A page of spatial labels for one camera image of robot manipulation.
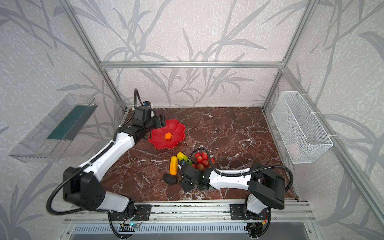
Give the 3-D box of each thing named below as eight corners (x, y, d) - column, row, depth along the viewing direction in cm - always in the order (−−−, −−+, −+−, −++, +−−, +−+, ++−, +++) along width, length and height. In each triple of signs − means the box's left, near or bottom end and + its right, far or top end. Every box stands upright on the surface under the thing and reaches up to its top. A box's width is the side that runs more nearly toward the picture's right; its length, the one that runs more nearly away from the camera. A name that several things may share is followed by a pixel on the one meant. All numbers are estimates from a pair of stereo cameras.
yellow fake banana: (169, 176, 88) (168, 173, 85) (172, 158, 95) (171, 156, 92) (177, 176, 88) (176, 173, 85) (179, 158, 95) (178, 156, 92)
